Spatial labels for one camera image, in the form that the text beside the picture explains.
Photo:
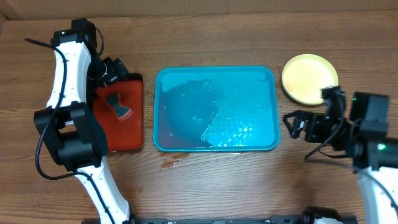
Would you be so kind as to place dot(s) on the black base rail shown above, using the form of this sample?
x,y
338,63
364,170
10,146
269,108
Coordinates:
x,y
276,219

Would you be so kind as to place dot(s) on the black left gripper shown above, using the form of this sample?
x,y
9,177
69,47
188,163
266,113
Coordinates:
x,y
118,70

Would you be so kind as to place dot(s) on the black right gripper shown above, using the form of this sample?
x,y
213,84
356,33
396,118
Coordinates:
x,y
314,124

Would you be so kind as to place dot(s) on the yellow-green plate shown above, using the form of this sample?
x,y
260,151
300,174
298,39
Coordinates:
x,y
304,76

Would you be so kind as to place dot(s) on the blue plastic tray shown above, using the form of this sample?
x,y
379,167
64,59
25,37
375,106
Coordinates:
x,y
215,109

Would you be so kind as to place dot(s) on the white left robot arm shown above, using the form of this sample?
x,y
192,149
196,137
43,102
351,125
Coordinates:
x,y
72,142

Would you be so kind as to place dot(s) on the green and pink sponge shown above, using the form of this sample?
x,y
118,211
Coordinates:
x,y
122,112

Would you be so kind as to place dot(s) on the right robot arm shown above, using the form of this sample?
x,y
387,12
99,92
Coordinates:
x,y
363,138

